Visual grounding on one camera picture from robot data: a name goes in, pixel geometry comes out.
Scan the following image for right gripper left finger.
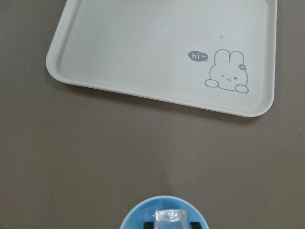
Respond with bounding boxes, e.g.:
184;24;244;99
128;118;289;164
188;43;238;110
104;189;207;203
143;221;154;229

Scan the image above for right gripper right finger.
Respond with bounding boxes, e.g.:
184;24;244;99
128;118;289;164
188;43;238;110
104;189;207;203
190;222;202;229

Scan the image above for clear ice cube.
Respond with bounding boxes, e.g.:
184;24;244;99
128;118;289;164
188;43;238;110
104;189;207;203
145;208;190;229

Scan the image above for light blue plastic cup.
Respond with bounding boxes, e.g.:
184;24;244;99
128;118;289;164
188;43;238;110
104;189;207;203
120;196;209;229

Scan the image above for cream rabbit tray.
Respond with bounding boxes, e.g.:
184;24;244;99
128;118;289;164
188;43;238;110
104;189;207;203
46;0;277;117

